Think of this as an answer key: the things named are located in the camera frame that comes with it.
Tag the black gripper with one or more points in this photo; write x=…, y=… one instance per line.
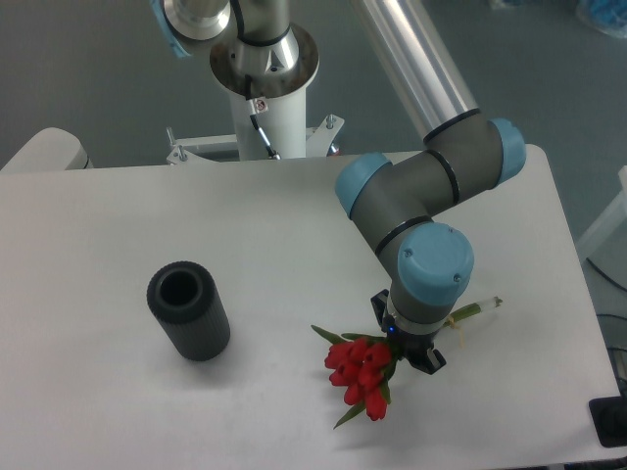
x=415, y=341

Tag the blue object top right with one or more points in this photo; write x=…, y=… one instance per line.
x=607, y=16

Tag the red tulip bouquet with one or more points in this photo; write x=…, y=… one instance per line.
x=363, y=365

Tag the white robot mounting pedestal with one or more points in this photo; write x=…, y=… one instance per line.
x=267, y=92

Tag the white side table left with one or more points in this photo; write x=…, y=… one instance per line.
x=51, y=149

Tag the black ribbed cylindrical vase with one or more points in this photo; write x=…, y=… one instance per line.
x=183, y=297

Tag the black device at table edge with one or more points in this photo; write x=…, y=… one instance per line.
x=609, y=417

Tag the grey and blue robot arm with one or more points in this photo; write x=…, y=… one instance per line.
x=393, y=205

